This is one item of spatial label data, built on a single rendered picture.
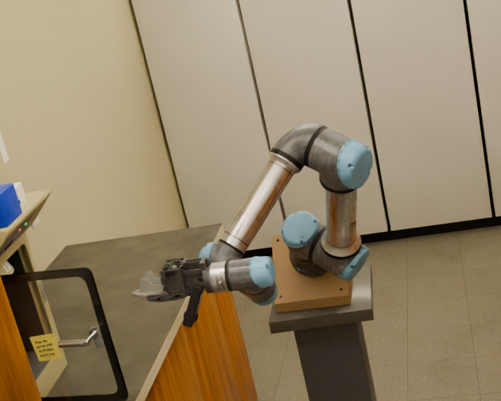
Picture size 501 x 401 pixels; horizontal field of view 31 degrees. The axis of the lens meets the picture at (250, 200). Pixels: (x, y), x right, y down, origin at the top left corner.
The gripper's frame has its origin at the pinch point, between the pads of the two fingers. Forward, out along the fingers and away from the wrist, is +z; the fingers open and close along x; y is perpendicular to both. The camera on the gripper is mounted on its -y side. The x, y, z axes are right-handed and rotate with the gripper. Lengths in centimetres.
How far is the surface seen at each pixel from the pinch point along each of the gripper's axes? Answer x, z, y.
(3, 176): -34, 44, 27
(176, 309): -65, 15, -37
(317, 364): -55, -30, -57
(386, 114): -316, -47, -50
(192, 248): -117, 21, -37
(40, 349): -4.3, 33.0, -14.2
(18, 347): 3.0, 34.5, -9.0
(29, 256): -34, 44, 1
